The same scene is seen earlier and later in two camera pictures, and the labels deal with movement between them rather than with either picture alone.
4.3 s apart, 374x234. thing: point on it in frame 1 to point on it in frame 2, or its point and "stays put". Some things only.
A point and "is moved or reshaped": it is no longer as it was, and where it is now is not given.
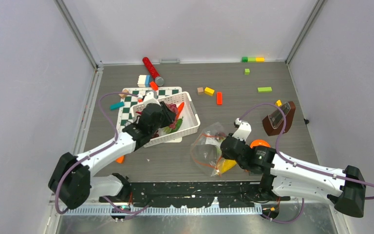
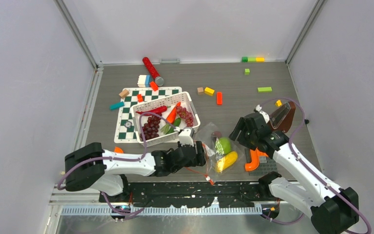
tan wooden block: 122,95 stays put
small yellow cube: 278,103 stays put
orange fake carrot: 179,110 is moved or reshaped
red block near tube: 154,86 stays put
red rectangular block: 219,98 stays put
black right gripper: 225,156 to 240,126
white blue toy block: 144,81 stays put
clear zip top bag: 205,150 is moved or reshaped
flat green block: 264,89 stays put
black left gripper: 167,114 to 200,160
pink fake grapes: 173,107 to 187,116
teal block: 117,105 stays put
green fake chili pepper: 169,130 stays put
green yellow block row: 251,59 stays put
